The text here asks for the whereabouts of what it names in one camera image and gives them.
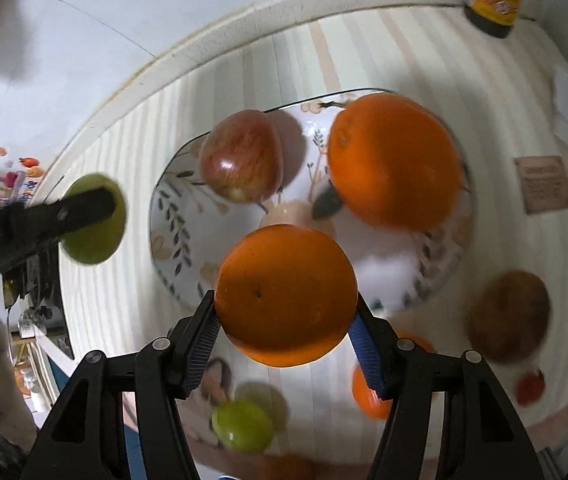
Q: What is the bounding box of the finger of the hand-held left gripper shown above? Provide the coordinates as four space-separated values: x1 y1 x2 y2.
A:
0 187 117 286

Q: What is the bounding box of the brown kiwi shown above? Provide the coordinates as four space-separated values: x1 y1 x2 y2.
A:
466 270 551 362

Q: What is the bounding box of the striped tablecloth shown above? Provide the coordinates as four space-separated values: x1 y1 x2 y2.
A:
56 7 568 463

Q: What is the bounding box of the small tangerine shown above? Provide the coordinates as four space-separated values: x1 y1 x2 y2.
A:
351 332 437 421

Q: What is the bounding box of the colourful printed sheet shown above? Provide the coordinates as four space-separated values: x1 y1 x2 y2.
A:
0 145 47 217

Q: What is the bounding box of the brown card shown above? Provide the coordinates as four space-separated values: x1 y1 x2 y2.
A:
514 156 568 215

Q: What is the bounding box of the white round table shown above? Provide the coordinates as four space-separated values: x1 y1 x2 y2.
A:
29 0 568 480

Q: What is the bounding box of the floral white bowl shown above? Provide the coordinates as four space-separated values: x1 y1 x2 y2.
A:
148 87 477 311

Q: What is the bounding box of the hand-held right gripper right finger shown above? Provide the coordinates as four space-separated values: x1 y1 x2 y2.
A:
348 292 545 480

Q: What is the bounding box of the small red fruit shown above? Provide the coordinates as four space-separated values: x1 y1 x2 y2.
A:
515 369 546 406

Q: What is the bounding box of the large orange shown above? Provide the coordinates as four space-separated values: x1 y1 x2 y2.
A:
327 92 465 233
214 224 359 367

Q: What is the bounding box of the red apple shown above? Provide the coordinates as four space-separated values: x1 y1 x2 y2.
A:
200 109 285 204

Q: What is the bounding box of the small green fruit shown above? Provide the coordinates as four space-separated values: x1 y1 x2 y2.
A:
212 400 275 452

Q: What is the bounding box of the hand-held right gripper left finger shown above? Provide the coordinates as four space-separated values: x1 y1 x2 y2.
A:
21 290 222 480

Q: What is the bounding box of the green apple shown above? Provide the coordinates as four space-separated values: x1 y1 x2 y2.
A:
61 173 127 265

